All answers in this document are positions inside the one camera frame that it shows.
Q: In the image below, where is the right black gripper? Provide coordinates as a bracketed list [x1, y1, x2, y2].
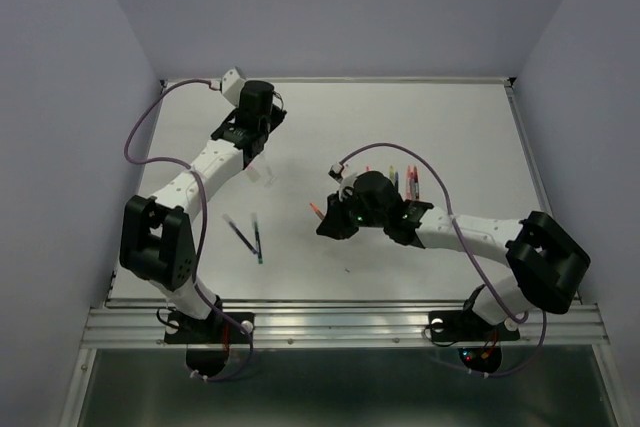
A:
[316, 186, 387, 238]

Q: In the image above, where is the pink purple pen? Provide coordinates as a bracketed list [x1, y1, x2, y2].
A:
[406, 165, 414, 200]

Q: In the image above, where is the clear pen cap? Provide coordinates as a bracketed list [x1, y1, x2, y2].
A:
[265, 163, 277, 188]

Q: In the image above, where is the orange fine pen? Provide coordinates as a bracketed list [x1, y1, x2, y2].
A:
[310, 202, 325, 220]

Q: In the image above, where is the green orange pen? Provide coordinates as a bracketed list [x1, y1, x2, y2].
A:
[251, 213, 264, 265]

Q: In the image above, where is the pink pen cap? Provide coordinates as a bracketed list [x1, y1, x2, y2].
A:
[246, 166, 262, 183]

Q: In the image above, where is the red orange highlighter pen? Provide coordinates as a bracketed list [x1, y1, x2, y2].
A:
[411, 165, 420, 200]

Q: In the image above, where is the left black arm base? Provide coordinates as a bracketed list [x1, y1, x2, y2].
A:
[155, 307, 255, 383]

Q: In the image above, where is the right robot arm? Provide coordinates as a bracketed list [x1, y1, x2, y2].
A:
[316, 171, 591, 337]

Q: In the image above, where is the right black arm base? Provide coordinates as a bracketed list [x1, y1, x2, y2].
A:
[421, 310, 521, 377]

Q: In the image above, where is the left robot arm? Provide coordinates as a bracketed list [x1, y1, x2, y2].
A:
[119, 78, 286, 341]

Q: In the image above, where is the dark blue pen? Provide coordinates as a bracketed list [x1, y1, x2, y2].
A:
[222, 214, 258, 256]

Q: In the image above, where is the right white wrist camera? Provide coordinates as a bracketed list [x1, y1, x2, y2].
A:
[329, 162, 358, 199]

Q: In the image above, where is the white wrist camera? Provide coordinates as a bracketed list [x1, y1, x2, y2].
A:
[210, 67, 246, 107]
[329, 162, 358, 199]

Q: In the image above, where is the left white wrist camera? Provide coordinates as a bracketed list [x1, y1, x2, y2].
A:
[210, 67, 246, 107]

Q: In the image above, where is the aluminium right side rail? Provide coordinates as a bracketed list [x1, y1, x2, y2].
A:
[503, 77, 581, 301]

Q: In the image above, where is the aluminium rail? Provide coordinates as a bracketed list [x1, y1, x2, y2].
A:
[503, 77, 581, 301]
[82, 296, 612, 348]

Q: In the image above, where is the aluminium front rail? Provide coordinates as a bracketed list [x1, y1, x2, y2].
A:
[82, 296, 612, 348]

